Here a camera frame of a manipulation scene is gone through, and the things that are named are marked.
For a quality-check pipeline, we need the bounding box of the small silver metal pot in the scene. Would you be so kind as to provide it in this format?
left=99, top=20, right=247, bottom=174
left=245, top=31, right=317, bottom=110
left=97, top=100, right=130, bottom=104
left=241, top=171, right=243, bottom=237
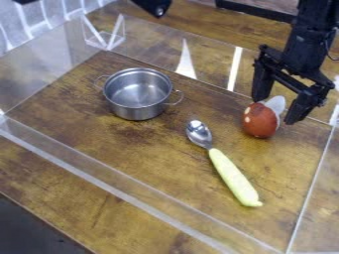
left=93, top=67, right=185, bottom=121

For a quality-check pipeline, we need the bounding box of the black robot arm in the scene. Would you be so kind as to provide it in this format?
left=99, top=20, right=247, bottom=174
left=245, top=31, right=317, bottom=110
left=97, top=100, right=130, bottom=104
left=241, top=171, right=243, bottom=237
left=253, top=0, right=339, bottom=125

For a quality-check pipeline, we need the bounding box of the black bar at table edge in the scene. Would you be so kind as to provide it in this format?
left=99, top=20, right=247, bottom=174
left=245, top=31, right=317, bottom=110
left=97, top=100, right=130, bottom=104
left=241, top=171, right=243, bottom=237
left=215, top=0, right=296, bottom=23

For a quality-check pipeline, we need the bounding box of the clear acrylic corner bracket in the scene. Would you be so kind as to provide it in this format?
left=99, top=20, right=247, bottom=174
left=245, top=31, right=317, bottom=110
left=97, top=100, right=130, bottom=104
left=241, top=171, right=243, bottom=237
left=82, top=14, right=126, bottom=51

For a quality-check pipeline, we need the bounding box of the red brown toy mushroom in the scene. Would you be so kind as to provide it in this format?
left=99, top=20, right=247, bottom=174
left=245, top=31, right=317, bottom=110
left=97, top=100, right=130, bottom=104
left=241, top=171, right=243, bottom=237
left=243, top=95, right=286, bottom=138

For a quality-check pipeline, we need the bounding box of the clear acrylic enclosure wall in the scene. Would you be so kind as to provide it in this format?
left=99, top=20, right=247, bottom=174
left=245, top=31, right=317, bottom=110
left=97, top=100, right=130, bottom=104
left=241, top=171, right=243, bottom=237
left=0, top=114, right=284, bottom=254

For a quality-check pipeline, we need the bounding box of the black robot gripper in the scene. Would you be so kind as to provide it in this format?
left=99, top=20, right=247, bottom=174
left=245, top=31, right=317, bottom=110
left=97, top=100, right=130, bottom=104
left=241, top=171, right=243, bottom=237
left=253, top=26, right=334, bottom=125

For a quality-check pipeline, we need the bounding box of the spoon with yellow handle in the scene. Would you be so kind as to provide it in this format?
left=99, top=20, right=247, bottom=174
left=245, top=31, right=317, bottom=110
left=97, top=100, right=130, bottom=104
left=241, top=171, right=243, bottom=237
left=186, top=120, right=264, bottom=207

